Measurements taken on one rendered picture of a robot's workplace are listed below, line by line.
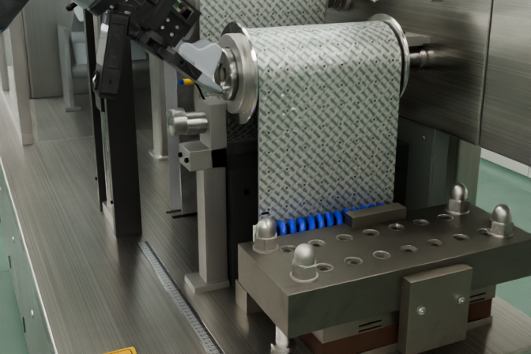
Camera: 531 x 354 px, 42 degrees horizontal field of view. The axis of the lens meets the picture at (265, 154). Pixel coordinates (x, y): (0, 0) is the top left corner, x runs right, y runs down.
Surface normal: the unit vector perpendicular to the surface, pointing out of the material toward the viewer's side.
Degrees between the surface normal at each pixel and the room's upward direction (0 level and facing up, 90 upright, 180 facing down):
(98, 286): 0
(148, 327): 0
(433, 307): 90
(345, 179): 90
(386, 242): 0
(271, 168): 90
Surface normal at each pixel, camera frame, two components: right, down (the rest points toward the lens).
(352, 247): 0.00, -0.95
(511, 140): -0.91, 0.13
